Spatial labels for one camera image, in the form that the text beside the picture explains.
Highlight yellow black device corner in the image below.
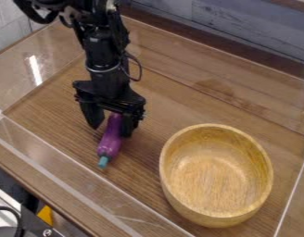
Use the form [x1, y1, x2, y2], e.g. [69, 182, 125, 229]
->
[37, 205, 72, 237]

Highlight clear acrylic tray wall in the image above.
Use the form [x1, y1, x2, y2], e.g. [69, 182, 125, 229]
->
[0, 106, 193, 237]

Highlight black cable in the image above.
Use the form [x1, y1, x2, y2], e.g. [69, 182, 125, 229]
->
[0, 205, 28, 237]

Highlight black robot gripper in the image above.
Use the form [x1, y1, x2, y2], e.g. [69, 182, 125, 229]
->
[73, 66, 145, 138]

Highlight purple toy eggplant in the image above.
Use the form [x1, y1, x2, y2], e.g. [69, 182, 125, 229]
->
[97, 113, 122, 168]

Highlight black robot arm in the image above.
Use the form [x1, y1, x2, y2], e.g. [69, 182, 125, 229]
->
[12, 0, 145, 137]

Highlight brown wooden bowl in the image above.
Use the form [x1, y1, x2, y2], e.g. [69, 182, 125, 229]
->
[160, 123, 275, 228]

